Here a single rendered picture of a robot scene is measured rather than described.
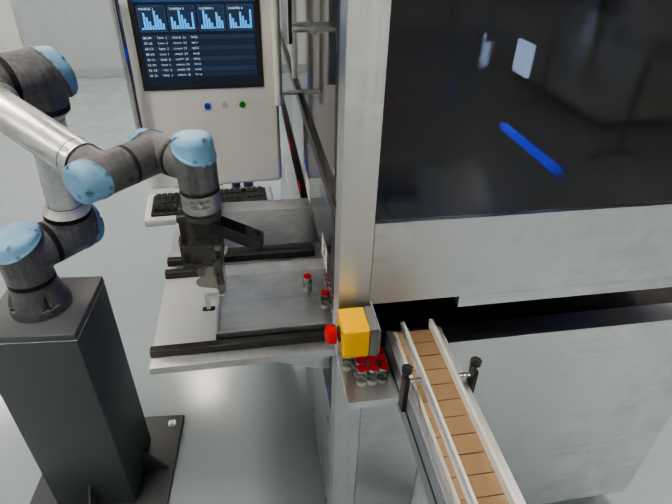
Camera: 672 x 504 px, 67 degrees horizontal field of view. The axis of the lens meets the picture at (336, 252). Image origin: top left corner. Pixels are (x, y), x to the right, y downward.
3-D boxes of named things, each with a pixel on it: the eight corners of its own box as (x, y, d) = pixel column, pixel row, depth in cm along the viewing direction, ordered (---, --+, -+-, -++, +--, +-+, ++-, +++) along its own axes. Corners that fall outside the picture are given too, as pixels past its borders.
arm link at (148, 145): (103, 137, 94) (143, 151, 89) (151, 120, 102) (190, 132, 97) (113, 176, 99) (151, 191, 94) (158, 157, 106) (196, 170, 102)
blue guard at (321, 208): (277, 64, 269) (275, 27, 258) (336, 295, 111) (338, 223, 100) (276, 64, 268) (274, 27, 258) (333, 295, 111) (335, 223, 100)
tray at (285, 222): (328, 205, 167) (328, 196, 165) (341, 249, 146) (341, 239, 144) (222, 212, 162) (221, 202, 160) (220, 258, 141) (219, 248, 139)
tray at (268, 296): (346, 266, 140) (346, 255, 138) (366, 330, 119) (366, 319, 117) (220, 275, 135) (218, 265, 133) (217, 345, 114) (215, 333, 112)
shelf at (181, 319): (325, 203, 173) (325, 198, 171) (370, 352, 116) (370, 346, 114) (179, 212, 166) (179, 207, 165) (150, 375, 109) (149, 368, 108)
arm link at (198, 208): (220, 180, 101) (219, 199, 95) (222, 200, 104) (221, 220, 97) (181, 182, 100) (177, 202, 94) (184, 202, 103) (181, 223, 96)
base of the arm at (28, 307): (-1, 324, 131) (-15, 294, 125) (24, 288, 143) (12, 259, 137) (61, 322, 132) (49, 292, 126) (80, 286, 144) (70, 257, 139)
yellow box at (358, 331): (369, 331, 107) (372, 304, 103) (377, 355, 101) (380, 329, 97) (334, 334, 106) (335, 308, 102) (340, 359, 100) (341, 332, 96)
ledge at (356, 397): (398, 356, 115) (398, 349, 114) (414, 402, 104) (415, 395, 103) (336, 362, 113) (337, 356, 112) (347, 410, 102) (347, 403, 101)
